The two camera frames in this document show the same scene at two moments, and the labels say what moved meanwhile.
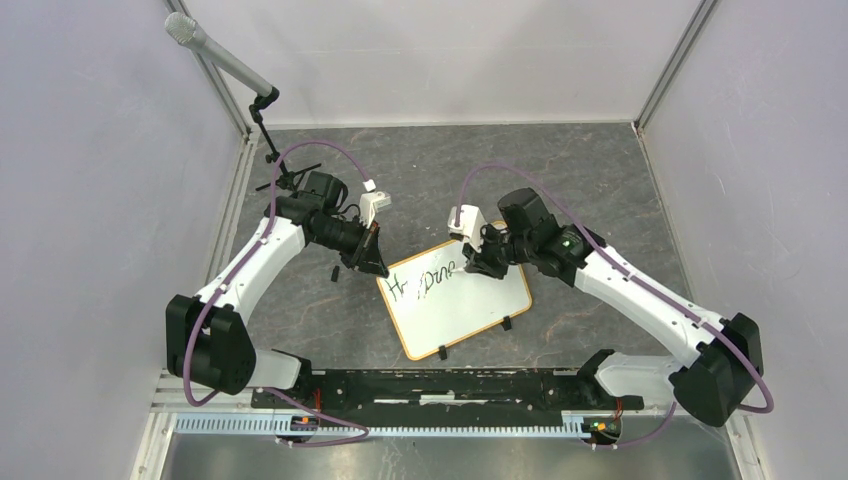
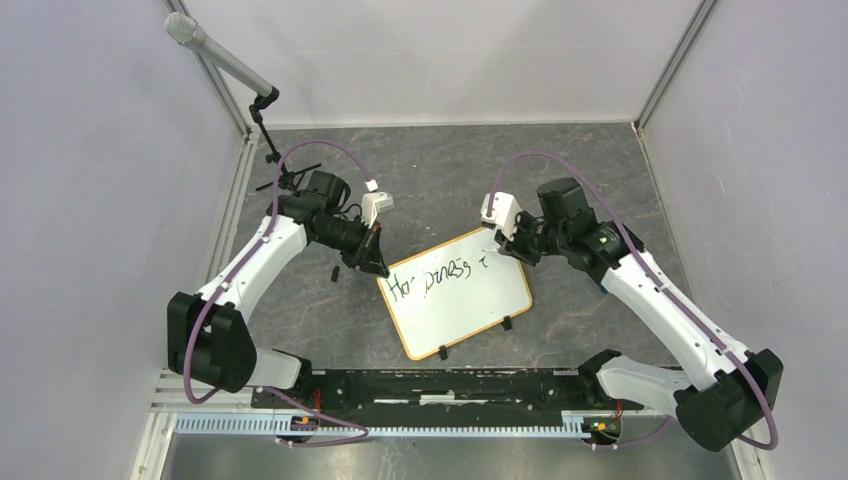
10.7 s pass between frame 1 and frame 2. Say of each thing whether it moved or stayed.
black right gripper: moved
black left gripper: stayed
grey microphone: stayed
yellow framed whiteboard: stayed
